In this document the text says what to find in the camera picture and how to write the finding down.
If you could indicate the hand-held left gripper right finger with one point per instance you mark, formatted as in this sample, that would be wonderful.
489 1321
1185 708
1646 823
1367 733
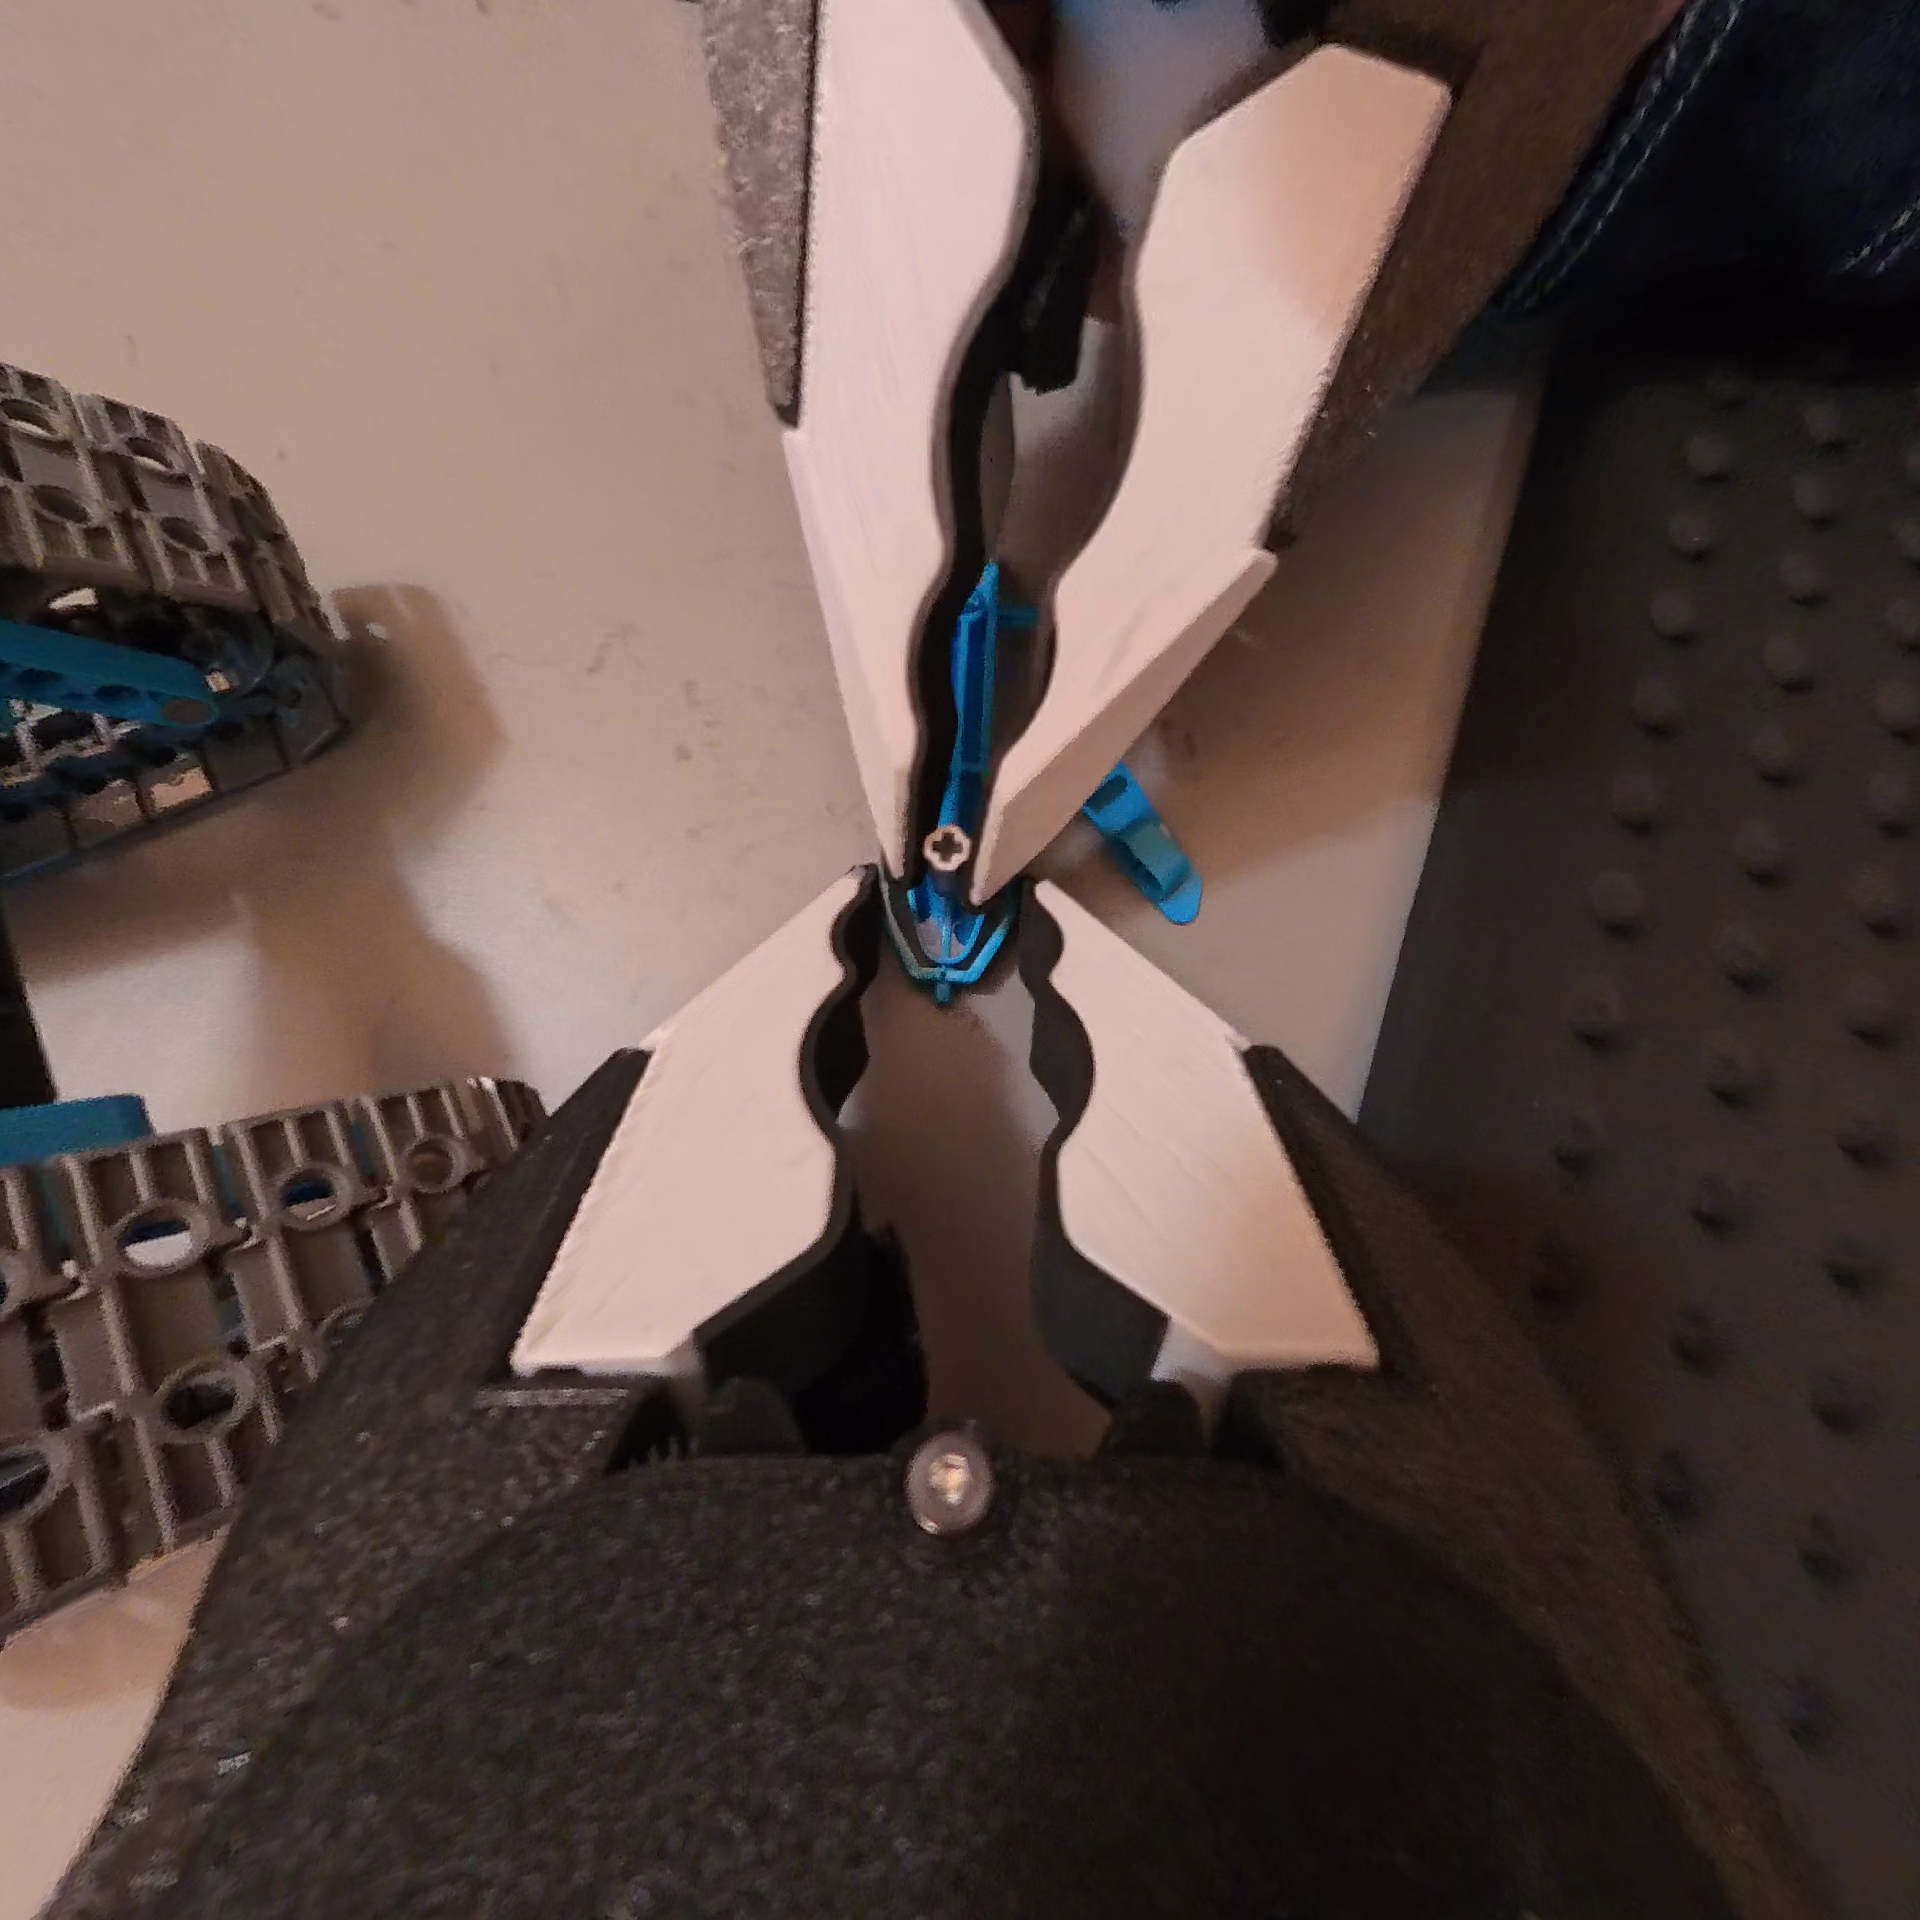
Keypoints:
1185 1185

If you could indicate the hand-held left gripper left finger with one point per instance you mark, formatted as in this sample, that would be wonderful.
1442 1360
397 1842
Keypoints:
691 1185

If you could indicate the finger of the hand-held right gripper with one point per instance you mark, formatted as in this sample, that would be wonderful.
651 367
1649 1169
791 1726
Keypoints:
1215 376
901 300

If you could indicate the blue long brick piece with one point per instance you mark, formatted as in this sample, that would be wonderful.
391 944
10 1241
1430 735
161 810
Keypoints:
961 750

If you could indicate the blue grey tracked toy robot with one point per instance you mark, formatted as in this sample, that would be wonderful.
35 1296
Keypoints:
149 1277

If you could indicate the grey desk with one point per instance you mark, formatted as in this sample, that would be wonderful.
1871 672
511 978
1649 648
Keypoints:
525 376

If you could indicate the small blue plastic piece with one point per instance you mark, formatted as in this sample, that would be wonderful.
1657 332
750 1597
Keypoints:
1149 849

